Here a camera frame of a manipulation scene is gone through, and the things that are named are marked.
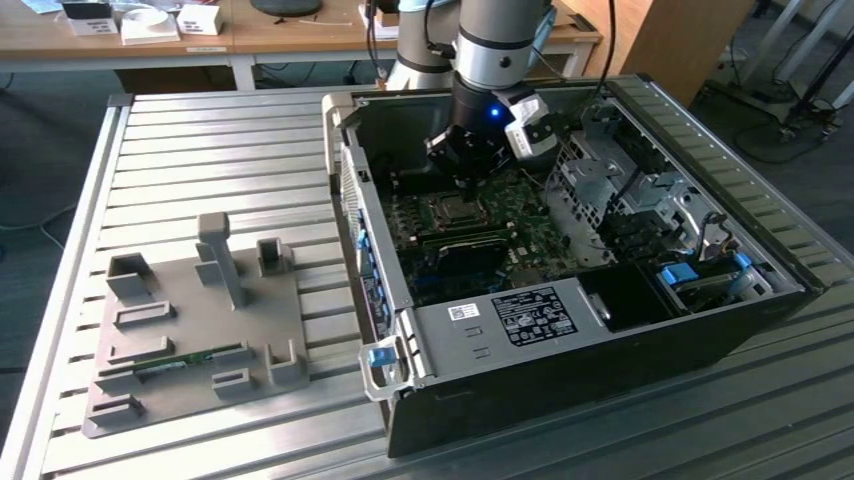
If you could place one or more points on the white label holder box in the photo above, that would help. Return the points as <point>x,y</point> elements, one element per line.
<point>94,25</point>

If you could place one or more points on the wooden desk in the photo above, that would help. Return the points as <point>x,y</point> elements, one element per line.
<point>301,35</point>
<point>67,45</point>

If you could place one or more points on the grey parts rack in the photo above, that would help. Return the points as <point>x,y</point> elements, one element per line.
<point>194,320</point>

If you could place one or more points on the brown under-desk cabinet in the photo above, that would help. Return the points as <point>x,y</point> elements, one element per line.
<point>174,80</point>

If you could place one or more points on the blue drive latch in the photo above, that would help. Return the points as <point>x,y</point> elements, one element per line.
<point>742,262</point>

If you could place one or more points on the silver drive cage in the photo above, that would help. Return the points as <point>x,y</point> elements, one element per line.
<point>594,185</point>

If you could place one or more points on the dark grey round object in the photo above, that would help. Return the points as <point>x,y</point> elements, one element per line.
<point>287,5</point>

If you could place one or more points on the black side camera box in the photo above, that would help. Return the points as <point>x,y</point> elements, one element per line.
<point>446,142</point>

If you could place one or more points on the wooden cabinet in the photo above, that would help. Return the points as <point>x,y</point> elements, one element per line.
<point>674,45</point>

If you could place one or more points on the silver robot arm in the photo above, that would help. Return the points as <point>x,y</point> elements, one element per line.
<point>497,45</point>

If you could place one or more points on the green motherboard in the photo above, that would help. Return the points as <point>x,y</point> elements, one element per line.
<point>534,240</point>

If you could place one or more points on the black blue graphics card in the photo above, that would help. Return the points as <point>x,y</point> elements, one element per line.
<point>470,260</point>

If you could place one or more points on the white block round hole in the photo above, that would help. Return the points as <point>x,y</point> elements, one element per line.
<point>150,27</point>

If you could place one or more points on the small cardboard box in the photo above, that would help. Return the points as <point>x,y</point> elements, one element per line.
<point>386,25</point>

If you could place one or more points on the blue power supply latch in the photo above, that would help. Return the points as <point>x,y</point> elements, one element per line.
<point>379,358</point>

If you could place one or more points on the white labelled box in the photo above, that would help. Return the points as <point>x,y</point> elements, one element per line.
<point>199,21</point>

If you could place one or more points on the silver power supply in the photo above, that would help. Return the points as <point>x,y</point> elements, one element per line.
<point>454,350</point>

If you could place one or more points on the wheeled equipment stand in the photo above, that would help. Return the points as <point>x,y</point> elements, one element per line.
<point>761,97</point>

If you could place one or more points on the black PC case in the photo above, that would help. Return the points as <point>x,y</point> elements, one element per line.
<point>568,390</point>

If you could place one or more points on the blue disk carrier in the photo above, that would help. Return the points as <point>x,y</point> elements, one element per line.
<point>677,275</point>

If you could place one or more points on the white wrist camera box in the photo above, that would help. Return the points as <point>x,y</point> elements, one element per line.
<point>530,132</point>

